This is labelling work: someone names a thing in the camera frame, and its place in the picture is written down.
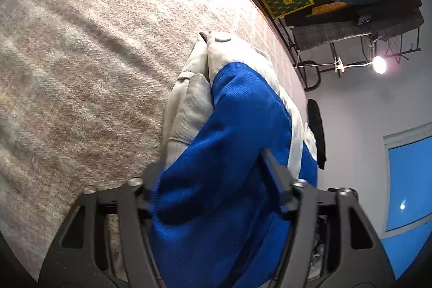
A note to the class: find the black metal clothes rack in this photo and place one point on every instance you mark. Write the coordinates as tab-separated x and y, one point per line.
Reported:
354	24

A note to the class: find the window with white frame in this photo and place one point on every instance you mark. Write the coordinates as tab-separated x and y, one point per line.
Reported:
408	220

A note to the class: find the black hanging coat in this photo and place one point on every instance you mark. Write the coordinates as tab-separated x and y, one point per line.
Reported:
381	9

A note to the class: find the plaid beige bed blanket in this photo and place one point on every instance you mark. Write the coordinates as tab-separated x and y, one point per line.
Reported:
84	85

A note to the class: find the grey plaid hanging coat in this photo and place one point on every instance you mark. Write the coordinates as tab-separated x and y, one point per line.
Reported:
307	37

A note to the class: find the beige and blue work jacket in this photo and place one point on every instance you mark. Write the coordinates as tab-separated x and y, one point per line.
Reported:
214	221

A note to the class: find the black folded garment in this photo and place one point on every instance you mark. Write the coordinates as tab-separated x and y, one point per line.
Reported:
317	128

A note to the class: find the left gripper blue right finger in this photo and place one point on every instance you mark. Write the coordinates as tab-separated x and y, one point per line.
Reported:
279	184

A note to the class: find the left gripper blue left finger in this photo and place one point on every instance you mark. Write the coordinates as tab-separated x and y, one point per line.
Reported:
143	194

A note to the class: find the white clip-on lamp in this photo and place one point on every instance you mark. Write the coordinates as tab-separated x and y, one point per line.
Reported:
378	64

